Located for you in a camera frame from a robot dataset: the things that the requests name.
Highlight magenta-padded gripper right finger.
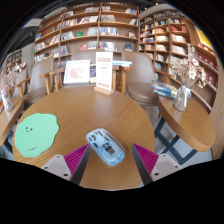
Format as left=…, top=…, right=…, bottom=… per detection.
left=131, top=143, right=184, bottom=186

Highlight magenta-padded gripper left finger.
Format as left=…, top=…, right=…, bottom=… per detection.
left=41, top=143, right=92, bottom=186

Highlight transparent blue computer mouse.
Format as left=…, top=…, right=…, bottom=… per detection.
left=85, top=128, right=126, bottom=167

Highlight green blob-shaped mouse pad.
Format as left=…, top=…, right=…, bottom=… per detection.
left=13, top=112, right=60, bottom=158

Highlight round wooden side table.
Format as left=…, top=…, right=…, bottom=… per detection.
left=0, top=96, right=25, bottom=148
left=153, top=94, right=217, bottom=166

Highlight glass vase with dried flowers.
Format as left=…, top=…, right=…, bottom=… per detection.
left=169, top=43, right=208, bottom=113

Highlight stack of colourful books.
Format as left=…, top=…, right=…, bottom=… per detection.
left=151, top=79, right=179, bottom=100

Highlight brown padded wooden armchair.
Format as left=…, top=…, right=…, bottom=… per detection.
left=120, top=50, right=174, bottom=108
left=13, top=57, right=56, bottom=108
left=39, top=49, right=128, bottom=96

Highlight white framed picture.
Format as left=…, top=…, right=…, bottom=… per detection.
left=62, top=59, right=92, bottom=85

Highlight dark blue book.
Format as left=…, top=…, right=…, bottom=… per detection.
left=89, top=63, right=98, bottom=84

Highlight glass vase with pink flowers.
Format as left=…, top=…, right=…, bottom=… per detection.
left=0, top=64, right=24, bottom=113

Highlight white sign on wooden base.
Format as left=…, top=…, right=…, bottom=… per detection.
left=93, top=51, right=114, bottom=96

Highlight teal stack of books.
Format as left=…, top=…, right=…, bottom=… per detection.
left=112, top=59, right=133, bottom=68

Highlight small distant wooden bookshelf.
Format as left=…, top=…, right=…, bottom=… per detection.
left=4, top=49, right=24, bottom=73

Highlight curved wooden bookshelf unit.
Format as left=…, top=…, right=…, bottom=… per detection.
left=138, top=8, right=221, bottom=111

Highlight wide wooden bookshelf unit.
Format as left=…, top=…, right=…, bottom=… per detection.
left=32, top=2, right=141, bottom=68

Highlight white hanging ceiling panel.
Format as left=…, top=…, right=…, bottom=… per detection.
left=22, top=17, right=45, bottom=29

